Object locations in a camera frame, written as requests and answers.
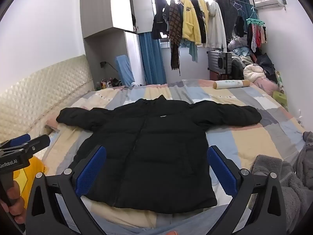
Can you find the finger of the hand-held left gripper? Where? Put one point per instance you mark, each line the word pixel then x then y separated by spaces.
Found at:
pixel 40 142
pixel 22 138

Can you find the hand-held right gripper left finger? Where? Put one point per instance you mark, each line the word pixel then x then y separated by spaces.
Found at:
pixel 90 173

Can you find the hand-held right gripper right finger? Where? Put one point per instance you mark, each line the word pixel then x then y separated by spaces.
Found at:
pixel 222 173

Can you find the black puffer jacket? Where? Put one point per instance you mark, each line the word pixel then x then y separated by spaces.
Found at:
pixel 156 151

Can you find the pile of clothes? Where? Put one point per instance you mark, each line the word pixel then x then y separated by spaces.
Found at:
pixel 251 73

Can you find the person's left hand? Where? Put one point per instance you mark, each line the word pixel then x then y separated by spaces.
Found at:
pixel 16 200

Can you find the person's yellow shirt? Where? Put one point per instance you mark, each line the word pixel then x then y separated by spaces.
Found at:
pixel 29 166

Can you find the patchwork bed sheet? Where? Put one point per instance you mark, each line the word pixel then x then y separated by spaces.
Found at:
pixel 244 137

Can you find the cream quilted headboard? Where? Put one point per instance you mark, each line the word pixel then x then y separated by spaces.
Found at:
pixel 36 95

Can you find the light blue cloth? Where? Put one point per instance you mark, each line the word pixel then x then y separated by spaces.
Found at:
pixel 190 222

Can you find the grey fleece blanket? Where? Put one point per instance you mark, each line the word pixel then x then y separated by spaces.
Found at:
pixel 293 188

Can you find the cluster of small bottles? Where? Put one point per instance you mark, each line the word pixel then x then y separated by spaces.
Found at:
pixel 107 83

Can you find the rolled paper tube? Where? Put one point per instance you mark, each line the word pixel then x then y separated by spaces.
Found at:
pixel 229 84

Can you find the green stool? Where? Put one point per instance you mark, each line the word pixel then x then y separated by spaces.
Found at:
pixel 278 96

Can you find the dark red box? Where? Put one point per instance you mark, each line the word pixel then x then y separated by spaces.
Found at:
pixel 220 76

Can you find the light blue padded board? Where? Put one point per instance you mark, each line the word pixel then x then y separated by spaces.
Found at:
pixel 124 71

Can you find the grey suitcase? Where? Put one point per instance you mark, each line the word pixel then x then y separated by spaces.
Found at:
pixel 216 61

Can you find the light blue hanging garment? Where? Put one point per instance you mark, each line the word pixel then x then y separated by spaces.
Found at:
pixel 193 52

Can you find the blue curtain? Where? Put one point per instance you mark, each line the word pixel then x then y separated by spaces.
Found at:
pixel 151 58
pixel 244 7

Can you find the small hanging laundry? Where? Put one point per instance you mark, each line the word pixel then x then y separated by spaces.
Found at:
pixel 255 36

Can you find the white hoodie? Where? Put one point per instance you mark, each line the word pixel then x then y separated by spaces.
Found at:
pixel 216 29

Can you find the black printed hanging garment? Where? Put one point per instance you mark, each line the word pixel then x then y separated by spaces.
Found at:
pixel 201 27

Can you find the grey wardrobe cabinet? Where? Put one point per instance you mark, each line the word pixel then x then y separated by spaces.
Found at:
pixel 107 7

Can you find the yellow fleece jacket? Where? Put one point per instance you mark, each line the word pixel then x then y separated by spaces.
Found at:
pixel 188 27

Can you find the green clip hanger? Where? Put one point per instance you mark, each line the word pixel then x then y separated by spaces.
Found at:
pixel 255 20

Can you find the dark grey hanging coat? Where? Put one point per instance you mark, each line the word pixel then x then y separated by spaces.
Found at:
pixel 228 14

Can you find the pale yellow hanging garment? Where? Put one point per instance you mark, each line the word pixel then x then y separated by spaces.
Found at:
pixel 204 8

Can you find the black hanging jacket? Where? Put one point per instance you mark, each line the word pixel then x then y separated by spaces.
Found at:
pixel 159 17

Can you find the white air conditioner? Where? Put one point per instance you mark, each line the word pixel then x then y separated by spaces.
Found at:
pixel 266 0

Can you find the black wall plug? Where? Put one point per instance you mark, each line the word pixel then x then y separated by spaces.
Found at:
pixel 102 64

